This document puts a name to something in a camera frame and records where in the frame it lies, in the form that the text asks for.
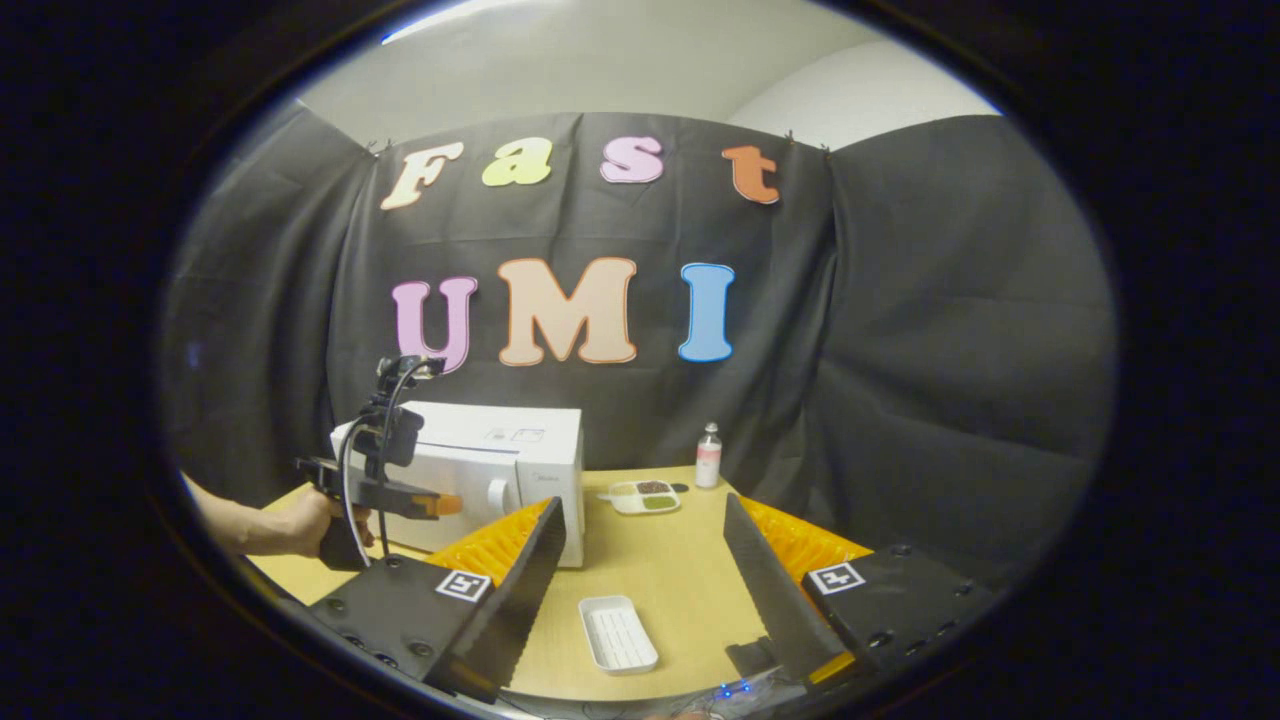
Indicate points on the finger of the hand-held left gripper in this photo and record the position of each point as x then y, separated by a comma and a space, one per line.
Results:
420, 503

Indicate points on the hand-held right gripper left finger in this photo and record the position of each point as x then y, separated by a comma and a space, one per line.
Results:
520, 600

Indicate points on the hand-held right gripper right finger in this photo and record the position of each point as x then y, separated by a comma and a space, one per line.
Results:
775, 600

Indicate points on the white microwave oven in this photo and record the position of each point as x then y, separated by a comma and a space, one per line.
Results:
500, 460

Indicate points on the white rectangular tray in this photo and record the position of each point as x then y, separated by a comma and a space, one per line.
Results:
618, 633

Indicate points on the clear bottle with pink label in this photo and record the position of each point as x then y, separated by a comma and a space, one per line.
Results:
708, 458

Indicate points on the white divided plate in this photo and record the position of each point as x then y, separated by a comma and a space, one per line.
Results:
645, 496

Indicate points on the black backdrop cloth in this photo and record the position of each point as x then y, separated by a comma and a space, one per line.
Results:
900, 350

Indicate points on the small black cloth clip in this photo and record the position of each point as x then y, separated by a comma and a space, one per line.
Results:
805, 142

